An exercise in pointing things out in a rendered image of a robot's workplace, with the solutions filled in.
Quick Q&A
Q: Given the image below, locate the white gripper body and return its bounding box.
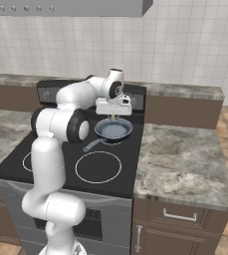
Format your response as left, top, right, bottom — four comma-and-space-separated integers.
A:
95, 98, 133, 117

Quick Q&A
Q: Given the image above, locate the dark blue frying pan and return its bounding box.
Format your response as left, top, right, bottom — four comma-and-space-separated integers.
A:
82, 117, 134, 153

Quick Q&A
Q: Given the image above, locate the brown counter back panel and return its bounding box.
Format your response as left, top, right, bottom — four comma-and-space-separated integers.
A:
0, 83, 40, 114
144, 95, 224, 130

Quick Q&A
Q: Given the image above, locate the grey stove knob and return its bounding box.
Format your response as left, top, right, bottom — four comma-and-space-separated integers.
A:
42, 90, 52, 102

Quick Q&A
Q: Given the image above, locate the black hob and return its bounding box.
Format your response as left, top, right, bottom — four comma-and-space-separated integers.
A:
0, 79, 147, 200

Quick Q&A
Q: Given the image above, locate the grey range hood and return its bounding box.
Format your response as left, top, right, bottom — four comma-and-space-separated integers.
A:
0, 0, 154, 19

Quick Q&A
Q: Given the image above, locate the grey oven door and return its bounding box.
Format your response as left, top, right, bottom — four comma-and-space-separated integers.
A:
0, 178, 133, 255

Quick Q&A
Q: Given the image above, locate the brown cupboard door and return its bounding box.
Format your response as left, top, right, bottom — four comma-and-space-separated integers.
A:
130, 220, 220, 255

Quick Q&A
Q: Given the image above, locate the brown drawer front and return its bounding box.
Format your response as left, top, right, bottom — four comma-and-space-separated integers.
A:
147, 198, 228, 235

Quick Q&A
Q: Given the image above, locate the silver drawer handle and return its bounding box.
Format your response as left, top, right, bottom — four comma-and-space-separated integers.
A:
162, 207, 198, 223

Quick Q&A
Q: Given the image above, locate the silver cupboard door handle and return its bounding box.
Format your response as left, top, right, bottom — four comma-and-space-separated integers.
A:
135, 224, 144, 254

